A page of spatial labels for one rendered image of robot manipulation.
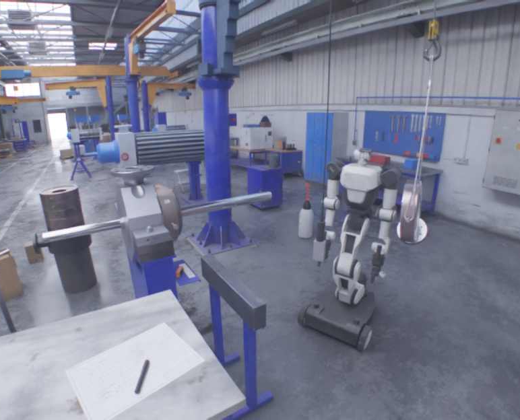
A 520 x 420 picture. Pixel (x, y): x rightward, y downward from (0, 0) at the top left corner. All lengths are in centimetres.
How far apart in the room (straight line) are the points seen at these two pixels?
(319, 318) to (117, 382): 170
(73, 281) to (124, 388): 240
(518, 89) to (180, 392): 555
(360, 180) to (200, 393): 163
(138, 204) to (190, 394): 106
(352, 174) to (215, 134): 201
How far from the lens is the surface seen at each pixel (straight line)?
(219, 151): 368
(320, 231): 166
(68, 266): 338
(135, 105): 896
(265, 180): 530
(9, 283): 376
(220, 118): 366
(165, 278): 177
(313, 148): 733
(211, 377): 112
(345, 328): 242
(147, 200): 176
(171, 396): 109
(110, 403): 113
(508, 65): 577
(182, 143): 554
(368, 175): 210
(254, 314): 142
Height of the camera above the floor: 171
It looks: 18 degrees down
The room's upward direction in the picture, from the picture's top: straight up
